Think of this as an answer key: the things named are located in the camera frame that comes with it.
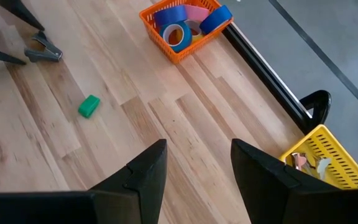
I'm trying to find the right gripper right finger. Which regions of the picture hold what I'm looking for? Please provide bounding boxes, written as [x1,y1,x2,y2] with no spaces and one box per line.
[231,139,343,224]

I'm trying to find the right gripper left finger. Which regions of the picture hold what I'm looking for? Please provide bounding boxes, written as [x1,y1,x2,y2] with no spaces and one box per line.
[88,139,168,224]

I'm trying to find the black staple remover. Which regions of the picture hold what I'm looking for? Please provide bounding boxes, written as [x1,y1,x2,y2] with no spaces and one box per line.
[24,30,63,63]

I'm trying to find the beige staple remover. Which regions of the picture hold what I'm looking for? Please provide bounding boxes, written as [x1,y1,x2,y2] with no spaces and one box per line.
[315,157,332,179]

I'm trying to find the green mini stapler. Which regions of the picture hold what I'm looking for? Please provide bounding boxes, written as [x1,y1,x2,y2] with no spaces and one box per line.
[78,95,101,119]

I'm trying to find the light blue tape roll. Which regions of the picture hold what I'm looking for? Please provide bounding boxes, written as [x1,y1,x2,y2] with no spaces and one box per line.
[159,21,193,53]

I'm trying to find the yellow tape roll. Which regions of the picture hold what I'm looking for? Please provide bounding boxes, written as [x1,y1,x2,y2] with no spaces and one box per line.
[185,19,204,43]

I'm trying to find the pink tape roll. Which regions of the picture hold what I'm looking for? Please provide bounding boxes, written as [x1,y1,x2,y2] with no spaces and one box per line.
[183,4,210,22]

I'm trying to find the yellow plastic basket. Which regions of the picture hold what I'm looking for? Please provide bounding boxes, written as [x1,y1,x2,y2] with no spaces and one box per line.
[278,124,358,190]

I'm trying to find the orange plastic basket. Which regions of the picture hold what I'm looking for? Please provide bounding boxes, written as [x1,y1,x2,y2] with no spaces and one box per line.
[139,0,234,65]

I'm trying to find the black loop handle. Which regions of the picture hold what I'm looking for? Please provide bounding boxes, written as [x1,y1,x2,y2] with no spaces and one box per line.
[299,90,332,128]

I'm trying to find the black aluminium table frame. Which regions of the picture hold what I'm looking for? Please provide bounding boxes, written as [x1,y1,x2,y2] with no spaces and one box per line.
[221,21,313,135]

